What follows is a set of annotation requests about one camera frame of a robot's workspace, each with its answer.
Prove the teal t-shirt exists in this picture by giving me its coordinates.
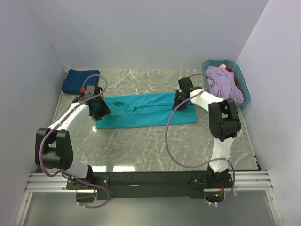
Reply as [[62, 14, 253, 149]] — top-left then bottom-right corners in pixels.
[[96, 92, 198, 129]]

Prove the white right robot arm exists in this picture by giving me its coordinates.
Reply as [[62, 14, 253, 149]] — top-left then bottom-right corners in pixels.
[[173, 89, 241, 188]]

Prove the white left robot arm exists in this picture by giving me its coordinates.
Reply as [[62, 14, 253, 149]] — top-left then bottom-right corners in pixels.
[[35, 96, 110, 189]]

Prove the folded navy blue t-shirt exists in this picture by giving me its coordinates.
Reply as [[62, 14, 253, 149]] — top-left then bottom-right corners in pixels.
[[61, 69, 100, 95]]

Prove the lavender t-shirt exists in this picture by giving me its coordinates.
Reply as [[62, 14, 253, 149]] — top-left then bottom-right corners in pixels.
[[205, 66, 244, 104]]

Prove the pink garment in basket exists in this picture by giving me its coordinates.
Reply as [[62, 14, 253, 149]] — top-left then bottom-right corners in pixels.
[[219, 64, 227, 69]]

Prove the red garment in basket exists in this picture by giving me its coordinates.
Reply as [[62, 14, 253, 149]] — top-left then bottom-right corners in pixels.
[[226, 68, 243, 93]]

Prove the teal plastic laundry basket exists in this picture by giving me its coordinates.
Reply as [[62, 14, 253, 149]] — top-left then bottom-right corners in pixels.
[[202, 60, 251, 109]]

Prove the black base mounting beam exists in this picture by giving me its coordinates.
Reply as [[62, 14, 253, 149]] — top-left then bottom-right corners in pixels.
[[66, 171, 234, 200]]

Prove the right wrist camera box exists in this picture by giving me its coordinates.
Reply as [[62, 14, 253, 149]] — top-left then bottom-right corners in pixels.
[[178, 77, 194, 92]]

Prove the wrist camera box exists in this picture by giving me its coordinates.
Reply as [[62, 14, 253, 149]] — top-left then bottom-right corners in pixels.
[[80, 85, 103, 98], [178, 77, 194, 92]]

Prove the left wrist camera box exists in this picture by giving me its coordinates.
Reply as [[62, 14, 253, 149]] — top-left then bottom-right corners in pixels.
[[80, 85, 103, 98]]

